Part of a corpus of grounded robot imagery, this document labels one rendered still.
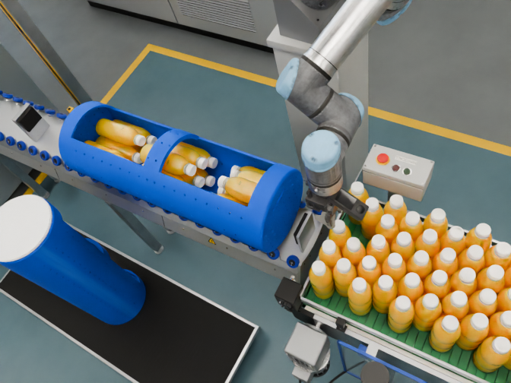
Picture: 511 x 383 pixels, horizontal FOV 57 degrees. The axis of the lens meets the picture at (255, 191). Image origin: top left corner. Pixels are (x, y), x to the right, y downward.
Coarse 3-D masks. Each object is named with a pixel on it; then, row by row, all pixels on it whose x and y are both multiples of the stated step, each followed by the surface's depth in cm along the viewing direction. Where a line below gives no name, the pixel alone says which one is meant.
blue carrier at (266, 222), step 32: (64, 128) 172; (160, 128) 179; (64, 160) 177; (96, 160) 166; (128, 160) 159; (160, 160) 154; (224, 160) 172; (256, 160) 161; (128, 192) 169; (160, 192) 156; (192, 192) 149; (256, 192) 140; (288, 192) 149; (224, 224) 147; (256, 224) 140; (288, 224) 159
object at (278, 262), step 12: (0, 144) 219; (36, 156) 208; (60, 168) 203; (84, 180) 197; (144, 204) 184; (168, 216) 180; (192, 228) 175; (204, 228) 172; (228, 240) 169; (252, 252) 165; (264, 252) 163; (276, 264) 161
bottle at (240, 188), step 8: (224, 184) 151; (232, 184) 148; (240, 184) 147; (248, 184) 147; (256, 184) 147; (232, 192) 149; (240, 192) 147; (248, 192) 146; (240, 200) 149; (248, 200) 147
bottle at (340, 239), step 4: (348, 228) 147; (328, 232) 149; (332, 232) 146; (344, 232) 145; (348, 232) 146; (328, 236) 149; (332, 236) 146; (336, 236) 145; (340, 236) 145; (344, 236) 145; (348, 236) 146; (332, 240) 147; (336, 240) 146; (340, 240) 146; (344, 240) 146; (336, 244) 148; (340, 244) 147; (344, 244) 147; (340, 248) 150
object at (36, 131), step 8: (24, 104) 204; (24, 112) 202; (32, 112) 204; (16, 120) 201; (24, 120) 202; (32, 120) 206; (40, 120) 211; (24, 128) 206; (32, 128) 207; (40, 128) 213; (32, 136) 210; (40, 136) 214
